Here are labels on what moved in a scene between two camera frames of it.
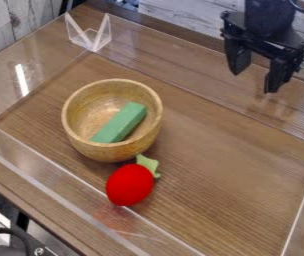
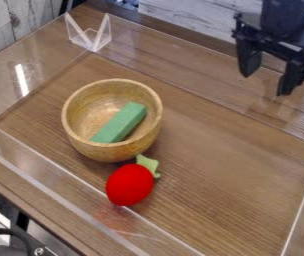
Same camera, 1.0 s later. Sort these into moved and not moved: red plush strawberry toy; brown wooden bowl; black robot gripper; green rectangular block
Moved: black robot gripper
Not moved: green rectangular block; red plush strawberry toy; brown wooden bowl
